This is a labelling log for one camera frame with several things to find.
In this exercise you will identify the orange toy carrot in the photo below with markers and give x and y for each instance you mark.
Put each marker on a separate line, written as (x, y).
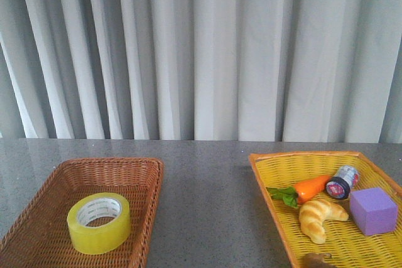
(300, 192)

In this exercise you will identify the yellow tape roll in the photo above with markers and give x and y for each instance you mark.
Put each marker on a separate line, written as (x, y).
(99, 223)

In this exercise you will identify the yellow wicker basket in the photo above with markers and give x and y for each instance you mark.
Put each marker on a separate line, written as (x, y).
(348, 246)

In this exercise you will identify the brown wicker basket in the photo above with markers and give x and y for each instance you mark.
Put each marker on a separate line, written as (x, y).
(39, 237)

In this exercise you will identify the toy croissant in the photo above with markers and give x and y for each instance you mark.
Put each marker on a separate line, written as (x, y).
(312, 215)

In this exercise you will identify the purple foam cube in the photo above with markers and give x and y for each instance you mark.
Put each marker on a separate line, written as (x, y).
(373, 211)

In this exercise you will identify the grey curtain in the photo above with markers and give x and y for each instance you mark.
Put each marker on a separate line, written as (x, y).
(245, 70)

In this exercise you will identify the brown object at basket edge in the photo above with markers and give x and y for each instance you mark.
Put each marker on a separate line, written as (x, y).
(315, 260)

